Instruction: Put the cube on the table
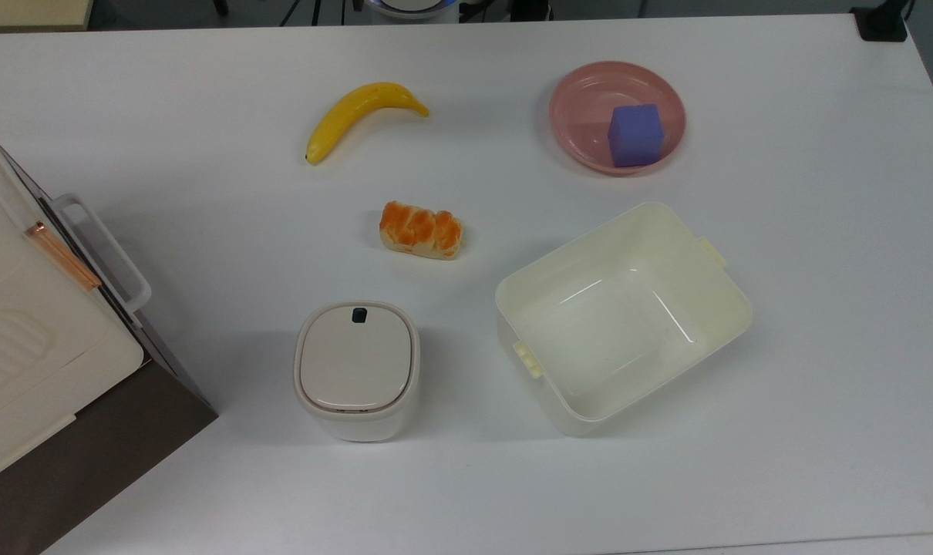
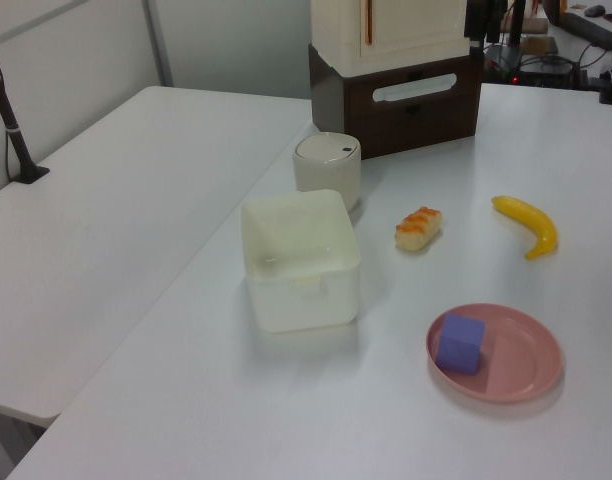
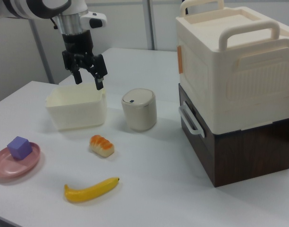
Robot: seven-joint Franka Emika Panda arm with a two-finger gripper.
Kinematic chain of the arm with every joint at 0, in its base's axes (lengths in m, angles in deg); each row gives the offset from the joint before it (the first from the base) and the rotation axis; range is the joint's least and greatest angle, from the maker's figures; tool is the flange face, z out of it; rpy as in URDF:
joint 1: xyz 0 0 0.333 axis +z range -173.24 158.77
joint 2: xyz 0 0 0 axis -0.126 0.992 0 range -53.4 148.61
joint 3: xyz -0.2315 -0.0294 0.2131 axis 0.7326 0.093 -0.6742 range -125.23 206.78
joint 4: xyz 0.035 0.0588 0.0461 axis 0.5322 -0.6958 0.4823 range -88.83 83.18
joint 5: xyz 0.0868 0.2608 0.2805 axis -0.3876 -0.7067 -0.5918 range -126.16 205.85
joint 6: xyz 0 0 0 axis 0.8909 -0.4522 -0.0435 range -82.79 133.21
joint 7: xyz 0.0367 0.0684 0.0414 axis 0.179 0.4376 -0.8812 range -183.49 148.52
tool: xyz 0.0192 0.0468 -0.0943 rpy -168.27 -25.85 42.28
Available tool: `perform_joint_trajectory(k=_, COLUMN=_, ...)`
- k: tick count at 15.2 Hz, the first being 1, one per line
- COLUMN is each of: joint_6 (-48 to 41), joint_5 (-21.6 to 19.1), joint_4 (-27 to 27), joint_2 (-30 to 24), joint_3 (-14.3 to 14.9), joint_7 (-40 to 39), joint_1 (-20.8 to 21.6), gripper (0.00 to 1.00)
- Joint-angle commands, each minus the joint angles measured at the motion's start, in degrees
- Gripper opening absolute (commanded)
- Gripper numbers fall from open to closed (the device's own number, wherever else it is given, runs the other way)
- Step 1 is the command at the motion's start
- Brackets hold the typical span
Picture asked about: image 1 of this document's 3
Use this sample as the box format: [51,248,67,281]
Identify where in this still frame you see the purple foam cube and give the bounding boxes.
[608,103,664,169]

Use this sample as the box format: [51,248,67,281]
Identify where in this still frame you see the orange glazed toy bread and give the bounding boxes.
[379,200,465,261]

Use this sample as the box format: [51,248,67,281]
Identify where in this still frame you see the cream lidded trash bin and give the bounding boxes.
[293,300,422,443]

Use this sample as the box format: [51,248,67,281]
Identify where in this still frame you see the cream plastic storage box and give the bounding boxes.
[494,201,754,437]

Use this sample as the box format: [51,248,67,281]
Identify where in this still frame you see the yellow toy banana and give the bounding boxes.
[305,82,430,166]

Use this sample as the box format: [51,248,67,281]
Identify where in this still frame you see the pink plastic plate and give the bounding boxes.
[548,61,687,177]

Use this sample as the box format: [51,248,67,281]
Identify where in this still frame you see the black tripod legs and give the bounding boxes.
[278,0,364,27]

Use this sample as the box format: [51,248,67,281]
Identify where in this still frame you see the dark brown cabinet stand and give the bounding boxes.
[0,312,220,555]

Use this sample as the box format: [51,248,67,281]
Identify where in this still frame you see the beige board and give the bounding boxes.
[0,0,95,33]

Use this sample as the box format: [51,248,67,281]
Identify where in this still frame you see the copper cabinet handle strip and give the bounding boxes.
[25,221,102,292]

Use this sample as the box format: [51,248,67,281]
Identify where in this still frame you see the black table clamp mount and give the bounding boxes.
[850,0,916,42]

